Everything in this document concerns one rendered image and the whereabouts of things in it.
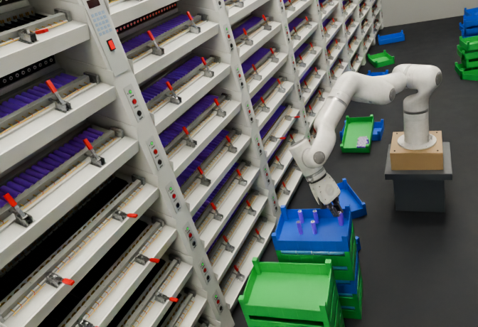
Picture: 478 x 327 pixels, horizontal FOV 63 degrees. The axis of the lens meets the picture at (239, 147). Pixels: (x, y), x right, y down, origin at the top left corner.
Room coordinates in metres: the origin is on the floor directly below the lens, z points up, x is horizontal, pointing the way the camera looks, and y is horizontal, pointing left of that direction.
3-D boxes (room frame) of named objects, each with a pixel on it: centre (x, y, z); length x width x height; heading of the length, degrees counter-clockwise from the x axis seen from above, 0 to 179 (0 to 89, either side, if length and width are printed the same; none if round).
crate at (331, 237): (1.27, -0.20, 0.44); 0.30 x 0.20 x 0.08; 65
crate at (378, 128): (2.64, -0.96, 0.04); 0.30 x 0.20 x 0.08; 56
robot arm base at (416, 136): (1.75, -0.92, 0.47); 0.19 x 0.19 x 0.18
